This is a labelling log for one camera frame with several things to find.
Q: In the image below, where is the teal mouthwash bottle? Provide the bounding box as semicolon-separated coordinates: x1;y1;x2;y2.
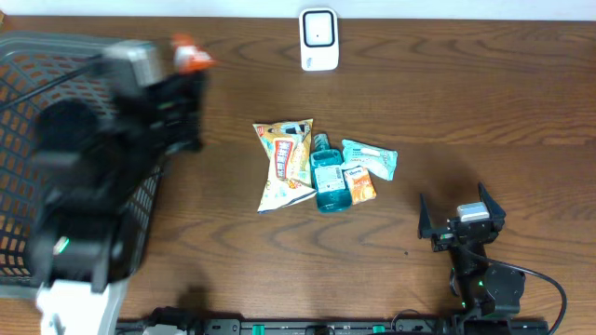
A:
310;133;352;213

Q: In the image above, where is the teal wet wipes pack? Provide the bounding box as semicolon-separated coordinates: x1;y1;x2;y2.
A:
342;139;399;181

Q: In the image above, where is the white barcode scanner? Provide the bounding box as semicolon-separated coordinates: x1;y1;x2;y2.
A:
299;7;339;72

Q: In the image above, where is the dark grey plastic basket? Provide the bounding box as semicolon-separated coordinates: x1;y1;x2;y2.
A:
0;30;164;299

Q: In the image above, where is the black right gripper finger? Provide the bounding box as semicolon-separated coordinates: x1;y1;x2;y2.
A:
417;194;434;239
478;182;507;231

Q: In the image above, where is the orange Kleenex tissue pack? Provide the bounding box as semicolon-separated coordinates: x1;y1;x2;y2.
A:
344;167;376;205

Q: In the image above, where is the yellow snack bag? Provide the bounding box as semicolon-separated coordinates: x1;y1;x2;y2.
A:
253;119;317;213

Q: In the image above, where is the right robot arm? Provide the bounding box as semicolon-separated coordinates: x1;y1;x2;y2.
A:
418;184;525;318

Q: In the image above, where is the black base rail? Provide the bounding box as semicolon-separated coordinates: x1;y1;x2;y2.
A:
115;318;549;335

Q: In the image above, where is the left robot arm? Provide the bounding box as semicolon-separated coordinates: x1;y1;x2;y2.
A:
25;71;208;334

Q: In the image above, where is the red snack bar wrapper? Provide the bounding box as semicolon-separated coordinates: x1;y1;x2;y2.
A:
171;33;216;74

